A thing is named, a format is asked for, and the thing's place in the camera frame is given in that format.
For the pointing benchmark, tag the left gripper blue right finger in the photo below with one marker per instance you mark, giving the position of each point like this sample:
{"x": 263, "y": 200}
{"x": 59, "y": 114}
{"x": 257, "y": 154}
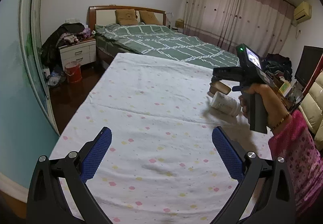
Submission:
{"x": 229, "y": 153}

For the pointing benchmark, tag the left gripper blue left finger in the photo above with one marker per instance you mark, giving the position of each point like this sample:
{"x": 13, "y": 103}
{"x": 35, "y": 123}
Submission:
{"x": 93, "y": 152}

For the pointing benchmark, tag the small brown cardboard box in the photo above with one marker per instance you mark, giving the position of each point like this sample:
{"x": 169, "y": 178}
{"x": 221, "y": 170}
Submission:
{"x": 219, "y": 87}

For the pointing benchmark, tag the white pill bottle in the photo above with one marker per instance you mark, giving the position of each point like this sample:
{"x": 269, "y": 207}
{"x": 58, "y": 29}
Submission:
{"x": 225, "y": 104}

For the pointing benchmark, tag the pink knit sleeve forearm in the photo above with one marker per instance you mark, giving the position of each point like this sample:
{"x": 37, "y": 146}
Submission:
{"x": 295, "y": 144}

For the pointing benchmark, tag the person right hand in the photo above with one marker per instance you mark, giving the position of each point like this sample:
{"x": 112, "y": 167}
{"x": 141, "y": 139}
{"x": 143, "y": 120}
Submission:
{"x": 278, "y": 116}

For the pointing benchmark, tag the pile of dark clothes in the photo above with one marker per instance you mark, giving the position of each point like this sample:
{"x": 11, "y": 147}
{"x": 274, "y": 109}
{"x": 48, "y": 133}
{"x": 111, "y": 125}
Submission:
{"x": 277, "y": 65}

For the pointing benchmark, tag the black television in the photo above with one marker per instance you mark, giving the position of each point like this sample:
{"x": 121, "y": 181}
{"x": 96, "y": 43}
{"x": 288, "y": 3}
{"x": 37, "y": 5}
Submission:
{"x": 307, "y": 65}

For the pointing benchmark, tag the white floral tablecloth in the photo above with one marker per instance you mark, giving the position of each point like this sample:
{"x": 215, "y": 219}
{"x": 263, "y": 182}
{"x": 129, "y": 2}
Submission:
{"x": 162, "y": 166}

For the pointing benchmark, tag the pink striped window curtain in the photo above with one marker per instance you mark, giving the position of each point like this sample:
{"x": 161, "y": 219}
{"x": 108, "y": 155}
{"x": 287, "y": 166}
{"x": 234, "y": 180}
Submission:
{"x": 262, "y": 25}

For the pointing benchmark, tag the red bucket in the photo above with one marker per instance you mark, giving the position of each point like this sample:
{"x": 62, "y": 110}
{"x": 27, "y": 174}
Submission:
{"x": 73, "y": 72}

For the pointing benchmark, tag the tissue box on nightstand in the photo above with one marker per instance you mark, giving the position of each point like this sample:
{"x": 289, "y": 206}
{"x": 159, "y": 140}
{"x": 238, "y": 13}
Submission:
{"x": 179, "y": 23}

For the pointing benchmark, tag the white bedside nightstand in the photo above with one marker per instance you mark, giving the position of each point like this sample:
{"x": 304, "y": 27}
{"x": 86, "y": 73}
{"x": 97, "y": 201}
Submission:
{"x": 83, "y": 52}

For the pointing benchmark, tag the green patterned bed quilt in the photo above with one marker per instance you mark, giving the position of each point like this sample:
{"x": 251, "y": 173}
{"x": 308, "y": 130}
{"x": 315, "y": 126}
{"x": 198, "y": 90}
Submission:
{"x": 159, "y": 41}

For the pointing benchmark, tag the clothes pile on nightstand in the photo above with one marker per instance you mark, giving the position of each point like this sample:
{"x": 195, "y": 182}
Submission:
{"x": 66, "y": 34}

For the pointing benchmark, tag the right brown pillow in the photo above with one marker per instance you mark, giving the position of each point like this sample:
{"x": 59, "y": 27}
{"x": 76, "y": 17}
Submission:
{"x": 149, "y": 17}

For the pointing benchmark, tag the brown pillow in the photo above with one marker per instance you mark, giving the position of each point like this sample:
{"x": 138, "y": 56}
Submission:
{"x": 149, "y": 17}
{"x": 126, "y": 17}

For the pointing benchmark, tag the wooden bed headboard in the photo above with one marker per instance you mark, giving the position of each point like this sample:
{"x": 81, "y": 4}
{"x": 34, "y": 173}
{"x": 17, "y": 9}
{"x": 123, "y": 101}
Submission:
{"x": 104, "y": 15}

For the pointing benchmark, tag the left brown pillow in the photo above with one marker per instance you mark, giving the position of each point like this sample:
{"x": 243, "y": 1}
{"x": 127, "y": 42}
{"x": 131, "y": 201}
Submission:
{"x": 126, "y": 17}

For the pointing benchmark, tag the glass sliding door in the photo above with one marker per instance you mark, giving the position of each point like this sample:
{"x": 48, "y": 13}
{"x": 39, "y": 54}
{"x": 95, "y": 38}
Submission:
{"x": 30, "y": 42}

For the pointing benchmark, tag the wall air conditioner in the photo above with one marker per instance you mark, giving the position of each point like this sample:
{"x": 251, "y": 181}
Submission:
{"x": 302, "y": 13}

